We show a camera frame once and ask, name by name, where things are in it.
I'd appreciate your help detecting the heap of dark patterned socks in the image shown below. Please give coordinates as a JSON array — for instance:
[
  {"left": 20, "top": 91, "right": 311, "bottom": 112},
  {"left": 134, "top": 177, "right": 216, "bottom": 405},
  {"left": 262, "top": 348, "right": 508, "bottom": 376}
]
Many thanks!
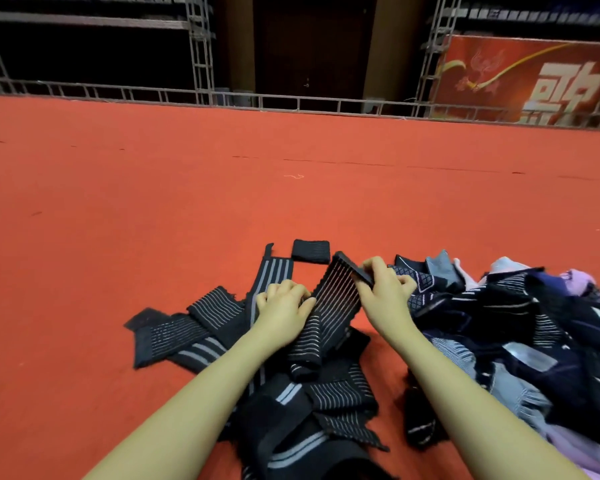
[{"left": 390, "top": 249, "right": 600, "bottom": 480}]

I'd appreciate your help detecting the dark brown door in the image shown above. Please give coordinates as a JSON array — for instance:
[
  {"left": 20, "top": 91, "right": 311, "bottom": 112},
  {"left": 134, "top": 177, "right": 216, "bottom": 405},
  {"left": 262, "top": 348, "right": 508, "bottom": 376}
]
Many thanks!
[{"left": 252, "top": 0, "right": 373, "bottom": 101}]

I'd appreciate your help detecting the person's left forearm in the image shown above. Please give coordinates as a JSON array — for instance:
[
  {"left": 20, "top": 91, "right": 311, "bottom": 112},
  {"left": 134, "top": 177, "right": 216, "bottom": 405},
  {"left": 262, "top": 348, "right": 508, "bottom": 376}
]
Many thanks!
[{"left": 85, "top": 329, "right": 281, "bottom": 480}]

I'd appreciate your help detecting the pile of black striped bands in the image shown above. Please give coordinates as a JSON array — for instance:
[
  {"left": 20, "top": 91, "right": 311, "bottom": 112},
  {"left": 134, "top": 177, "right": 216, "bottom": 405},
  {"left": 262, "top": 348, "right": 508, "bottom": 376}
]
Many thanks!
[{"left": 125, "top": 243, "right": 396, "bottom": 480}]

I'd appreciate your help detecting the person's left hand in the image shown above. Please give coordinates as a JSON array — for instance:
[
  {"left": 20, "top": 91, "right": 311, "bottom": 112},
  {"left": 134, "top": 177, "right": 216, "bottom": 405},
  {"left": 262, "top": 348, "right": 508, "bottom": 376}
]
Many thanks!
[{"left": 248, "top": 279, "right": 318, "bottom": 356}]

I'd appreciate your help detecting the grey metal truss tower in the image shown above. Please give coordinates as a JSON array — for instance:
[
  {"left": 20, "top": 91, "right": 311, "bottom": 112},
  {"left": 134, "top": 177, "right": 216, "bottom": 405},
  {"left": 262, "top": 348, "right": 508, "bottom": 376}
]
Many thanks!
[
  {"left": 415, "top": 0, "right": 466, "bottom": 118},
  {"left": 185, "top": 0, "right": 218, "bottom": 106}
]

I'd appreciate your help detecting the person's right forearm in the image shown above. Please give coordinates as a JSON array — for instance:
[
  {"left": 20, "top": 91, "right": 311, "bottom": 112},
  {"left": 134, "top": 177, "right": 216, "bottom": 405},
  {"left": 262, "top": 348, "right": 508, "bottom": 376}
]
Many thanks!
[{"left": 390, "top": 325, "right": 586, "bottom": 480}]

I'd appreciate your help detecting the red banner with white print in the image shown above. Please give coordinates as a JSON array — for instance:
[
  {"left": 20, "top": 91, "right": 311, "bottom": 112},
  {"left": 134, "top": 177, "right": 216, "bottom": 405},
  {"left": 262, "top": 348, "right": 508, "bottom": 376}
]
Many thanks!
[{"left": 432, "top": 35, "right": 600, "bottom": 129}]

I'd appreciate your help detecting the person's right hand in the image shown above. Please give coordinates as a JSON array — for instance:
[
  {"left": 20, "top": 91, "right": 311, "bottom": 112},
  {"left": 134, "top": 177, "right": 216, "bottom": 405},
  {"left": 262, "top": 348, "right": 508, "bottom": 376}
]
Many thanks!
[{"left": 355, "top": 257, "right": 421, "bottom": 346}]

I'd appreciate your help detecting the grey metal beam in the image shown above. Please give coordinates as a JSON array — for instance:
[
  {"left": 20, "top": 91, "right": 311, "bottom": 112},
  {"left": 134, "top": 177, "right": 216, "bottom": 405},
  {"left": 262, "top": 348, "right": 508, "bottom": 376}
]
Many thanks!
[{"left": 0, "top": 9, "right": 196, "bottom": 34}]

